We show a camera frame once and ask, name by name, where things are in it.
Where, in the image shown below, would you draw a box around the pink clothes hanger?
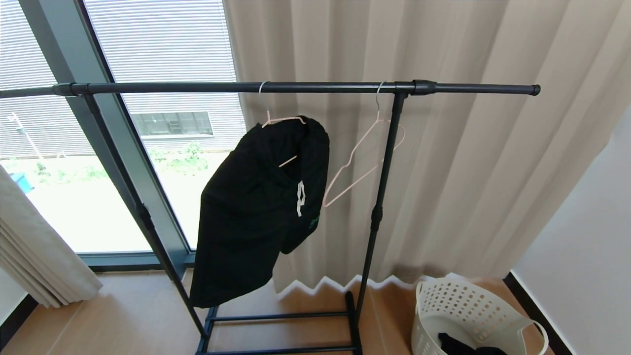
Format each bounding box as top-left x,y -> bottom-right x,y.
323,81 -> 406,208
259,81 -> 306,168

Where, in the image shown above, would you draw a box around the black shorts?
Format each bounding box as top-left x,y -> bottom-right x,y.
190,116 -> 331,309

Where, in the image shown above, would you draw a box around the black garment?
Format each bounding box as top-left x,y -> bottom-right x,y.
438,333 -> 508,355

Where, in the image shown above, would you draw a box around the black clothes rack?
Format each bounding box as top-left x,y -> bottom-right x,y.
0,79 -> 541,355

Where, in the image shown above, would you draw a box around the white laundry basket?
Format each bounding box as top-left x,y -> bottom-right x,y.
411,276 -> 549,355

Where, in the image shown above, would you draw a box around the beige curtain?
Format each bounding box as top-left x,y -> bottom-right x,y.
223,0 -> 631,296
0,165 -> 103,309

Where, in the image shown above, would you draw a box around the window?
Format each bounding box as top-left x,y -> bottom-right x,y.
0,0 -> 247,272

